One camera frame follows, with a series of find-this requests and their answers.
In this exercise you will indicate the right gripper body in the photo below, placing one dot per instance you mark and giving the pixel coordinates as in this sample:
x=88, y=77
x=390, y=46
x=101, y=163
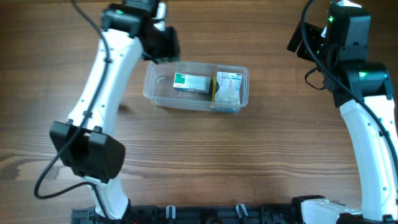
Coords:
x=313, y=37

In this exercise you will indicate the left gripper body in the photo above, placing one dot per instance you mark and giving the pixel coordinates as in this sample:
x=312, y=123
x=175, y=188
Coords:
x=162, y=42

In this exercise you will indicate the white green medicine box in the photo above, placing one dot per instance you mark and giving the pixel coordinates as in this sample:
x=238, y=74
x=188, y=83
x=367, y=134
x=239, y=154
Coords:
x=186, y=82

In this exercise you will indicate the blue VapoDrops box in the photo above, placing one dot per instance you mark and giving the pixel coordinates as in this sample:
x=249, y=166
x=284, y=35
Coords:
x=224, y=107

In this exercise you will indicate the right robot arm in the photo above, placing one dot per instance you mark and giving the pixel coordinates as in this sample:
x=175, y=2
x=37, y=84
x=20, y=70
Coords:
x=363, y=92

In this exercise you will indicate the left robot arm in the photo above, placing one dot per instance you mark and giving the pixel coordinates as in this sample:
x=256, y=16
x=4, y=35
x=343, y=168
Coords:
x=129, y=32

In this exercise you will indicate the clear plastic container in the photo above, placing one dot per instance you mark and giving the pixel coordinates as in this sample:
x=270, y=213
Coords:
x=159, y=80

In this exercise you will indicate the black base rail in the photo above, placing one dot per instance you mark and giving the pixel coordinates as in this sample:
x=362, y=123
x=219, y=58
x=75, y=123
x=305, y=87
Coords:
x=240, y=213

